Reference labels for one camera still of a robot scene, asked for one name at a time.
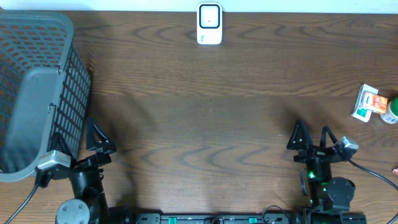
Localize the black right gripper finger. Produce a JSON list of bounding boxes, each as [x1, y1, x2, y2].
[[320, 126, 338, 147], [287, 119, 313, 151]]

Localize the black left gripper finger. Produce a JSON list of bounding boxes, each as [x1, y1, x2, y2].
[[49, 133, 75, 161], [86, 117, 117, 154]]

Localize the white medicine box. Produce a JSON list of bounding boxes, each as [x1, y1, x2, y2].
[[351, 84, 379, 123]]

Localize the orange small packet box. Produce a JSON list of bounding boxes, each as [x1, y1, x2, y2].
[[362, 91, 388, 114]]

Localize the green-lidded white jar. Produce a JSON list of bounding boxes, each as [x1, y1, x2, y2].
[[380, 98, 398, 124]]

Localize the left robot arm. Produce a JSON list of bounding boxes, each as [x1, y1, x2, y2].
[[35, 118, 134, 223]]

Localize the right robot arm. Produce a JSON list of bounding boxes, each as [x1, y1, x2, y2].
[[287, 120, 359, 212]]

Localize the white barcode scanner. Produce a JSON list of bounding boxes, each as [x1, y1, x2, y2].
[[197, 2, 223, 45]]

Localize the grey plastic mesh basket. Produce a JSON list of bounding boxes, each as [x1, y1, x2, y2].
[[1, 11, 91, 182]]

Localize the left black cable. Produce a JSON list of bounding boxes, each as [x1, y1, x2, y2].
[[3, 183, 41, 224]]

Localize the black cable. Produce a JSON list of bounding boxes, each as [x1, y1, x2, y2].
[[3, 183, 41, 224], [347, 159, 398, 224]]

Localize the right black cable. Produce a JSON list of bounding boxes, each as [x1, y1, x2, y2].
[[347, 159, 398, 224]]

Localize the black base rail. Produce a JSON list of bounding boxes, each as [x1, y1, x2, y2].
[[123, 211, 367, 224]]

